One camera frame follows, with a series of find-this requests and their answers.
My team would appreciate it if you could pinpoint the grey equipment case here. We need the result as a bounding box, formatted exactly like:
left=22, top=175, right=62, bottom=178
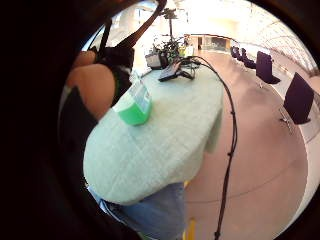
left=144, top=51, right=168, bottom=71

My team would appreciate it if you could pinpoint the green plastic box clear lid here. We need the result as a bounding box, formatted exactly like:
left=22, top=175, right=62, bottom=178
left=112, top=70, right=154, bottom=127

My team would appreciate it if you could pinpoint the black laptop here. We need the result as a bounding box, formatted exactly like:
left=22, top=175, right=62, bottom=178
left=157, top=60, right=196, bottom=83

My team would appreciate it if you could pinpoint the the person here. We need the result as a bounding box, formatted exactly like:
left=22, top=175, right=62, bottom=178
left=58, top=49, right=186, bottom=240

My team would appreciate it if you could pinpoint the pale green tablecloth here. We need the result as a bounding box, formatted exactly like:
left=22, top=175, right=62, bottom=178
left=82, top=64, right=225, bottom=206

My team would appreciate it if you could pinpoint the dark purple chair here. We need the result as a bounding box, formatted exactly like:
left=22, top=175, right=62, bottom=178
left=255, top=50, right=282, bottom=85
left=241, top=47, right=258, bottom=70
left=279, top=71, right=316, bottom=127
left=229, top=45, right=242, bottom=60

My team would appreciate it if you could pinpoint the black strap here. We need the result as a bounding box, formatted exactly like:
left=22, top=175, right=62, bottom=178
left=98, top=19, right=113, bottom=54

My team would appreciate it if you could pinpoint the black glove cable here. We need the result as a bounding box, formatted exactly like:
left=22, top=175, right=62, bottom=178
left=116, top=0, right=168, bottom=48

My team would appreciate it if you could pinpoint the tangle of black cables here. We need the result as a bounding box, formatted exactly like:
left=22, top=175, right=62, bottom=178
left=152, top=37, right=188, bottom=64

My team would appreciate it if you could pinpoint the black tripod with camera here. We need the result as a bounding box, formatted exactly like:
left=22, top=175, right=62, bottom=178
left=159, top=7, right=180, bottom=44

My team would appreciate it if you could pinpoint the long black hanging cable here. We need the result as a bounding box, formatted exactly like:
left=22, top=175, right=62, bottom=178
left=191, top=55, right=239, bottom=240

